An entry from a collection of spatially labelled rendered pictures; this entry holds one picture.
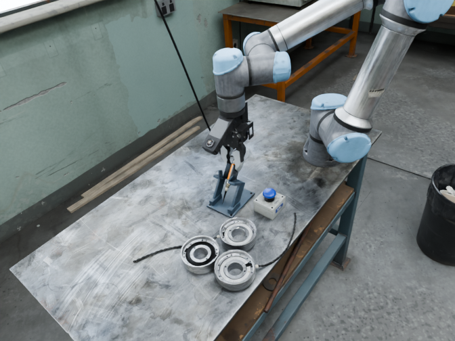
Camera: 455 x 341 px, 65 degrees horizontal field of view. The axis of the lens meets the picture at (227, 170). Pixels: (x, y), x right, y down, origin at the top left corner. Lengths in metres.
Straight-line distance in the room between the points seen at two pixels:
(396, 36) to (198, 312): 0.82
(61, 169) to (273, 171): 1.63
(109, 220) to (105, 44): 1.52
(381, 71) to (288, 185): 0.45
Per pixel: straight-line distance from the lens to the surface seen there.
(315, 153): 1.27
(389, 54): 1.01
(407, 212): 2.36
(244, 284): 0.92
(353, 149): 1.09
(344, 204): 1.54
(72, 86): 2.42
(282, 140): 1.40
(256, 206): 1.09
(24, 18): 2.17
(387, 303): 1.94
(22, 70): 2.28
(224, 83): 0.92
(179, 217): 1.13
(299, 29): 1.04
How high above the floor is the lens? 1.61
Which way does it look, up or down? 40 degrees down
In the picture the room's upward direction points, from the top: 6 degrees counter-clockwise
